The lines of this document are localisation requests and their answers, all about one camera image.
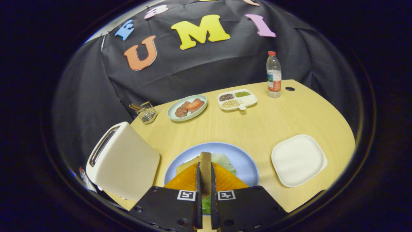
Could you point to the red sausage piece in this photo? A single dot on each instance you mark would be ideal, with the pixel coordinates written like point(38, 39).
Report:
point(194, 104)

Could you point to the white sectioned seed dish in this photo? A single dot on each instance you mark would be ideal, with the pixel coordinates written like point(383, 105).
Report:
point(249, 100)

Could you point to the clear bottle red cap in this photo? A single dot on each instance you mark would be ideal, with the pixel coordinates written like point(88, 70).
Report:
point(274, 80)

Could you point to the green lettuce leaf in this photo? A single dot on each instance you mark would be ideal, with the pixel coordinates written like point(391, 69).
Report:
point(223, 162)

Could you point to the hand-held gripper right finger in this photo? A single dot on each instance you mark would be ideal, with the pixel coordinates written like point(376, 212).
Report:
point(213, 206)

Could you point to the brown meat piece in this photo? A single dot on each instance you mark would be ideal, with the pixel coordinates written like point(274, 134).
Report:
point(181, 111)

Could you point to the blue round plate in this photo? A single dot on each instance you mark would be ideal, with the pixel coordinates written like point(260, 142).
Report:
point(238, 154)

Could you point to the brown bread slice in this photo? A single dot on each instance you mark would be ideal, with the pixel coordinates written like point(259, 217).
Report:
point(206, 167)

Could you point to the white square plate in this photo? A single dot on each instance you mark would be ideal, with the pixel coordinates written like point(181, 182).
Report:
point(297, 159)

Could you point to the square bread slice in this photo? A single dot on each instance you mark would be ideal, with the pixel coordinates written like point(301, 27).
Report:
point(186, 166)

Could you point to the pale green round plate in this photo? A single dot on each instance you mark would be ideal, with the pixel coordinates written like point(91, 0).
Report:
point(170, 113)

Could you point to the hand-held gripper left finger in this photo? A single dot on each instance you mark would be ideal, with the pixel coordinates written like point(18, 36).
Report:
point(199, 206)

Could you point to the white toaster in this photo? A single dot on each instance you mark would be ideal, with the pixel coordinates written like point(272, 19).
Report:
point(128, 164)

